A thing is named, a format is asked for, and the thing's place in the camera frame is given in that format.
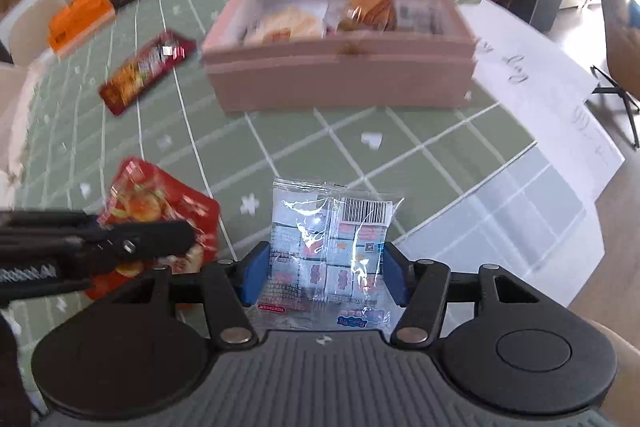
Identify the clear bag of blue candies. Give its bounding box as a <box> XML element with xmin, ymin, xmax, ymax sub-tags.
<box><xmin>257</xmin><ymin>178</ymin><xmax>405</xmax><ymax>334</ymax></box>

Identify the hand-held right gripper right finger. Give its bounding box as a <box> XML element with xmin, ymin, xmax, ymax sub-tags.
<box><xmin>382</xmin><ymin>241</ymin><xmax>531</xmax><ymax>349</ymax></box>

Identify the orange cardboard box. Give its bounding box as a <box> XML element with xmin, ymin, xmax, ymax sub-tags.
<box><xmin>47</xmin><ymin>0</ymin><xmax>116</xmax><ymax>54</ymax></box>

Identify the white paper sheet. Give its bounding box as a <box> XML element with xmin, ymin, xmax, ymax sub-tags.
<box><xmin>435</xmin><ymin>0</ymin><xmax>597</xmax><ymax>108</ymax></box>
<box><xmin>500</xmin><ymin>82</ymin><xmax>627</xmax><ymax>203</ymax></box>

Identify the clear packet of white candies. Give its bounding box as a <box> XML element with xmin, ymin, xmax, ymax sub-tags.
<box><xmin>395</xmin><ymin>0</ymin><xmax>444</xmax><ymax>34</ymax></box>

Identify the small red snack packet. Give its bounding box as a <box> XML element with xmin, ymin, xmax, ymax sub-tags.
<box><xmin>85</xmin><ymin>157</ymin><xmax>221</xmax><ymax>301</ymax></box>

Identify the white red rice cracker packet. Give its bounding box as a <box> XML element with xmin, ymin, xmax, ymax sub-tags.
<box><xmin>243</xmin><ymin>4</ymin><xmax>328</xmax><ymax>46</ymax></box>

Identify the pink cardboard box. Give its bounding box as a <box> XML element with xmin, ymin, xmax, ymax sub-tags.
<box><xmin>201</xmin><ymin>0</ymin><xmax>478</xmax><ymax>113</ymax></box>

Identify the large red snack bag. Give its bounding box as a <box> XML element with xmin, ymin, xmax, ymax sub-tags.
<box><xmin>98</xmin><ymin>32</ymin><xmax>197</xmax><ymax>117</ymax></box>

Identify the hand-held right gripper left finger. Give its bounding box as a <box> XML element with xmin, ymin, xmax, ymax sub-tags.
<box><xmin>125</xmin><ymin>241</ymin><xmax>273</xmax><ymax>346</ymax></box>

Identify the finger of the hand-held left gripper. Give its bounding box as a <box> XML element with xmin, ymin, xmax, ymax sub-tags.
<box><xmin>87</xmin><ymin>221</ymin><xmax>197</xmax><ymax>277</ymax></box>

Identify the black tripod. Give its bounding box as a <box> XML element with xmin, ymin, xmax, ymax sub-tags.
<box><xmin>590</xmin><ymin>64</ymin><xmax>640</xmax><ymax>151</ymax></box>

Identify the green checked tablecloth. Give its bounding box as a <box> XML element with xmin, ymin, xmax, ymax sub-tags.
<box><xmin>15</xmin><ymin>0</ymin><xmax>538</xmax><ymax>303</ymax></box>

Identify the clear bread packet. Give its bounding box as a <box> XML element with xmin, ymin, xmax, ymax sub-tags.
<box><xmin>337</xmin><ymin>0</ymin><xmax>398</xmax><ymax>33</ymax></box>

